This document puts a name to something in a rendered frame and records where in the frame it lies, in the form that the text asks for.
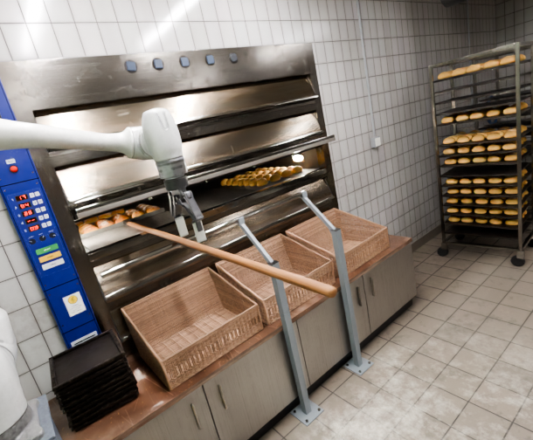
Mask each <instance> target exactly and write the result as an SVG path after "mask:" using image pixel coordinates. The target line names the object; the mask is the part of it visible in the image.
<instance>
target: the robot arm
mask: <svg viewBox="0 0 533 440"><path fill-rule="evenodd" d="M19 148H58V149H81V150H101V151H114V152H120V153H123V154H125V155H126V156H127V157H128V158H130V159H137V160H143V161H145V160H154V161H155V163H156V168H157V171H158V174H159V176H160V178H161V179H165V180H164V181H163V182H164V186H165V188H166V190H167V191H169V192H168V195H169V199H170V214H171V216H172V217H174V218H175V221H176V224H177V228H178V231H179V235H180V237H184V236H187V235H189V233H188V231H187V228H186V224H185V221H184V219H183V214H182V207H184V208H185V209H186V211H187V212H188V214H189V215H190V217H191V219H192V222H191V223H192V225H193V228H194V231H195V234H196V237H197V242H198V243H200V242H203V241H204V240H206V236H205V233H204V227H203V225H202V221H201V220H202V219H204V216H203V214H202V212H201V211H200V209H199V208H198V206H197V203H196V201H195V199H194V197H193V195H192V192H191V190H189V191H186V189H185V188H186V187H187V186H189V182H188V178H187V175H185V173H187V171H188V170H187V168H186V164H185V161H184V157H183V145H182V141H181V137H180V134H179V131H178V128H177V124H176V122H175V120H174V118H173V117H172V115H171V113H170V111H169V110H168V109H165V108H153V109H150V110H148V111H146V112H144V113H143V114H142V125H141V126H140V127H127V128H126V129H125V130H124V131H123V132H121V133H118V134H102V133H94V132H88V131H82V130H77V129H71V128H65V127H55V126H48V125H41V124H34V123H27V122H20V121H14V120H4V119H0V151H1V150H9V149H19ZM16 363H17V341H16V337H15V335H14V333H13V330H12V327H11V324H10V320H9V317H8V314H7V312H6V311H4V309H2V308H0V440H40V439H41V438H42V437H43V436H44V435H45V431H44V429H43V428H42V427H41V426H40V421H39V416H38V405H39V401H38V399H37V398H35V399H31V400H30V401H28V402H27V401H26V399H25V397H24V392H23V390H22V387H21V385H20V380H19V377H18V374H17V368H16Z"/></svg>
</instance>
